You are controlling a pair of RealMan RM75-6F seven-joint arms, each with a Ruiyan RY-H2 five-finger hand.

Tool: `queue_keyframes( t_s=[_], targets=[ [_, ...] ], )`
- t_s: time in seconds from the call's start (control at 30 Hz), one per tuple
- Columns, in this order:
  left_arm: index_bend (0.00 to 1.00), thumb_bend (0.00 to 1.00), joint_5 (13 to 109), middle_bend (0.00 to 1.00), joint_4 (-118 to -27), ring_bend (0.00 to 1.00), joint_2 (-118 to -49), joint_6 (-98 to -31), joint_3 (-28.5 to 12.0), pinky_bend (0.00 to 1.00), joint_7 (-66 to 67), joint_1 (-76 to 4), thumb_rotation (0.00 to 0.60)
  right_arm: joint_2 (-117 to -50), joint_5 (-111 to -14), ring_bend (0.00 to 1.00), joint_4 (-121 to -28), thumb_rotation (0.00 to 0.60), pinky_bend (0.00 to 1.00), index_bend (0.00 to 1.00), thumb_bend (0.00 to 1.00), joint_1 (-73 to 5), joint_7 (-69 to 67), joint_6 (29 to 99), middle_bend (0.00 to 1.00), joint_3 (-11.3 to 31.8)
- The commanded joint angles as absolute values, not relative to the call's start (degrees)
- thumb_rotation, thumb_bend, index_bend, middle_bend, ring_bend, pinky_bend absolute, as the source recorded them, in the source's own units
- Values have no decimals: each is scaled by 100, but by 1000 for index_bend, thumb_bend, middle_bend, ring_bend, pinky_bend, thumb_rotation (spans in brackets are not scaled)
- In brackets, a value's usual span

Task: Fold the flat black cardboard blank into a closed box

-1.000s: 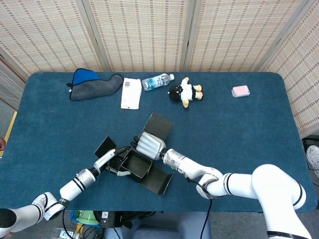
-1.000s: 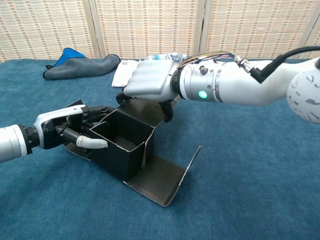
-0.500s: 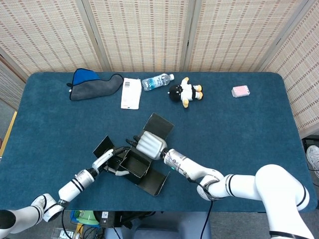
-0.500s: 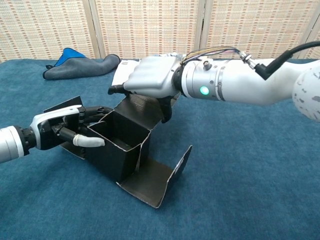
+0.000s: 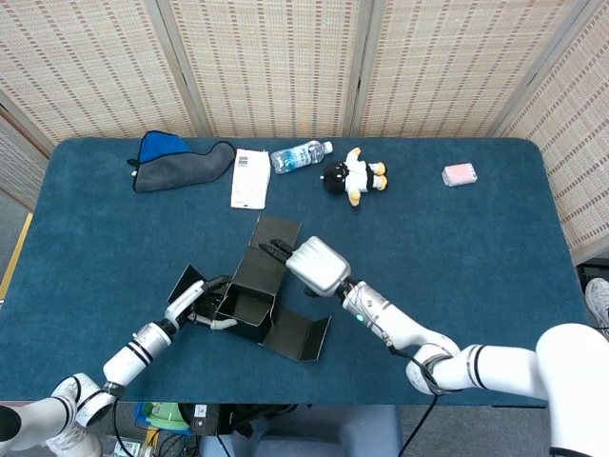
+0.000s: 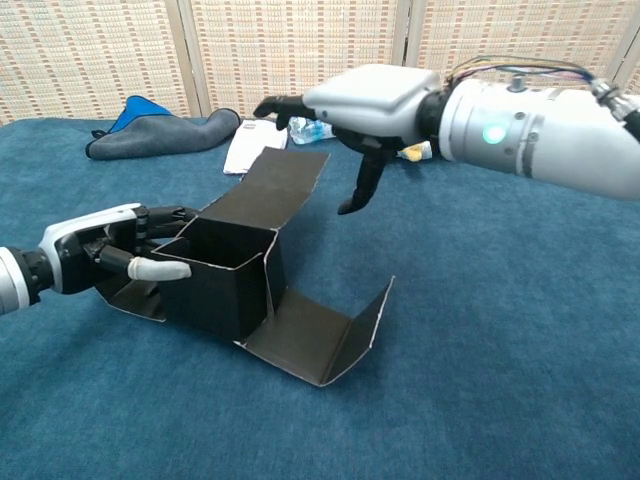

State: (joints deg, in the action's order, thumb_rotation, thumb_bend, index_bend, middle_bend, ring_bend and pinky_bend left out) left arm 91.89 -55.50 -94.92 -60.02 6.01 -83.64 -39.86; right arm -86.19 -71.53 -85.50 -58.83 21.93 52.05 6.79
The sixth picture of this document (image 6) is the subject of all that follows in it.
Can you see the grey and blue cloth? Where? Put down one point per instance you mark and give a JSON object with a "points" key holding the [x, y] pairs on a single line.
{"points": [[165, 137]]}

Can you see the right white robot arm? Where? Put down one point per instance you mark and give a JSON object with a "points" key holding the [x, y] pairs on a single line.
{"points": [[550, 135]]}

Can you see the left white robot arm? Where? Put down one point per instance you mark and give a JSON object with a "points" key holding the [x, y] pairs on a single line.
{"points": [[15, 280]]}

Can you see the black white penguin plush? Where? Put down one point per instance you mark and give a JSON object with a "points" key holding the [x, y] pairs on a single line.
{"points": [[417, 151]]}

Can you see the blue cloth-covered table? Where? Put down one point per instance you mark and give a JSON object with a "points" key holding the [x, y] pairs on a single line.
{"points": [[475, 325]]}

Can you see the white paper packet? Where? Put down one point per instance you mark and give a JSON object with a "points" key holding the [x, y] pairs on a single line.
{"points": [[250, 147]]}

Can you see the clear plastic water bottle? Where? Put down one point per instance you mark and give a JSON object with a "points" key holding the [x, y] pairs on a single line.
{"points": [[310, 132]]}

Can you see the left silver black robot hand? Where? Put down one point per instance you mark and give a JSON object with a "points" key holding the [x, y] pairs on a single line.
{"points": [[75, 245]]}

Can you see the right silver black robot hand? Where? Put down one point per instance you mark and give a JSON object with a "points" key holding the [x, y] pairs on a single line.
{"points": [[370, 100]]}

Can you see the woven bamboo screen panel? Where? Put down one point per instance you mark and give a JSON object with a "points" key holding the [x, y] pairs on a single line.
{"points": [[90, 55], [290, 50], [500, 30]]}

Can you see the black cardboard box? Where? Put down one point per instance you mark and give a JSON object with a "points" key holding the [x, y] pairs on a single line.
{"points": [[225, 290]]}

